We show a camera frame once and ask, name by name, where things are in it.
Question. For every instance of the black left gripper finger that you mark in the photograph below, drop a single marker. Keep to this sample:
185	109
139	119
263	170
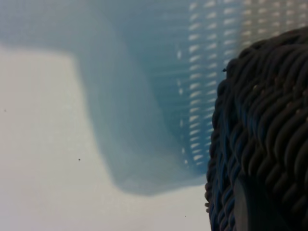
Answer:
242	209

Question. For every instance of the dark brown wicker basket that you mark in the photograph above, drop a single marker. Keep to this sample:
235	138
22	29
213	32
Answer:
269	120

